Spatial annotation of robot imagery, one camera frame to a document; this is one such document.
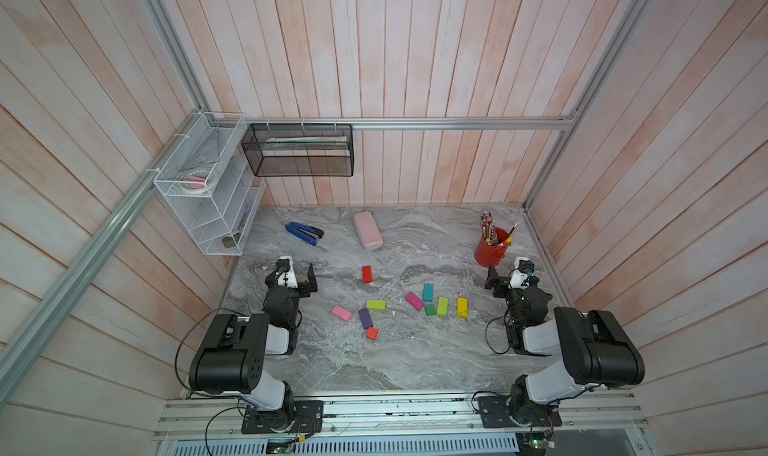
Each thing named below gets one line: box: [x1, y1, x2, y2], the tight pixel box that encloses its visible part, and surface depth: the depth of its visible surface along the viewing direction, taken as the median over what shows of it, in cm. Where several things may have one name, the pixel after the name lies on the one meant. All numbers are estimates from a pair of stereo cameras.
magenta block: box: [405, 292, 425, 311], surface depth 95 cm
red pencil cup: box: [474, 227, 509, 268], surface depth 99 cm
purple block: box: [358, 308, 373, 329], surface depth 92 cm
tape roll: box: [180, 168, 217, 195], surface depth 75 cm
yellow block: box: [457, 297, 469, 318], surface depth 94 cm
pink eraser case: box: [354, 211, 384, 251], surface depth 111 cm
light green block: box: [437, 296, 449, 317], surface depth 94 cm
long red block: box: [362, 266, 373, 283], surface depth 103 cm
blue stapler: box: [285, 221, 325, 247], surface depth 113 cm
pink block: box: [331, 305, 353, 322], surface depth 92 cm
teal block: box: [423, 283, 435, 302], surface depth 100 cm
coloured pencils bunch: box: [480, 211, 498, 247], surface depth 95 cm
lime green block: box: [366, 299, 387, 311], surface depth 95 cm
